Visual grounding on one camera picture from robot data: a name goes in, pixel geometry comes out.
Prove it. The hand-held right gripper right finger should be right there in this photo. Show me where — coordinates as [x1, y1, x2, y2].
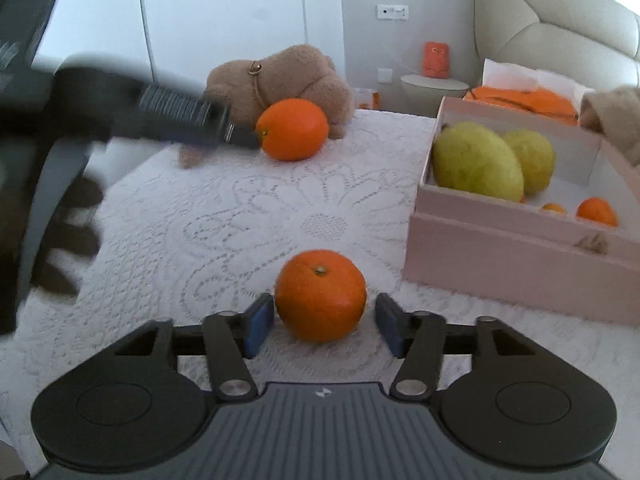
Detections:
[375, 291, 541, 403]

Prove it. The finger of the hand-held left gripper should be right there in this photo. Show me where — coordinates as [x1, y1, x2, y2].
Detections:
[54, 64, 262, 151]

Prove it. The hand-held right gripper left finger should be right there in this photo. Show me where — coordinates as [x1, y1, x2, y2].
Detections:
[114, 292, 276, 403]

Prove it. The large orange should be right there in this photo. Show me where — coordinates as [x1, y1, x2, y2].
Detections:
[255, 98, 330, 162]

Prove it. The pink cardboard box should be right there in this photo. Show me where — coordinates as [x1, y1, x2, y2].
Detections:
[402, 96, 640, 328]

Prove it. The person's left hand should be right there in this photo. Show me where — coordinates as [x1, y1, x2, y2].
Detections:
[32, 176, 107, 298]

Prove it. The white lace bedspread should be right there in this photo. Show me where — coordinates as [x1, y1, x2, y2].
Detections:
[0, 107, 640, 411]

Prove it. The brown plush toy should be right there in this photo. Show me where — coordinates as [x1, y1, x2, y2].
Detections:
[179, 45, 355, 170]

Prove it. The round white side table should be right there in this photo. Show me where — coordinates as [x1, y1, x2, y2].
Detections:
[401, 74, 468, 117]

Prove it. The orange cloth bag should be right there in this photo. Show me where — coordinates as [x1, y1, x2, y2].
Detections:
[462, 86, 581, 126]

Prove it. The orange owl figure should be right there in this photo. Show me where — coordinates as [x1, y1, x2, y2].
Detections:
[423, 41, 450, 78]

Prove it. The white tissue paper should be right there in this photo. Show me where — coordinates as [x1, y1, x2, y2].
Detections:
[481, 58, 596, 96]

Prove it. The beige fleece blanket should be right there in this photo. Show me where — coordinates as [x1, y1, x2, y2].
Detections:
[579, 85, 640, 166]

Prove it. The beige leather headboard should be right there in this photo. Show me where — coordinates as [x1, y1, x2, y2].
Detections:
[472, 0, 640, 88]

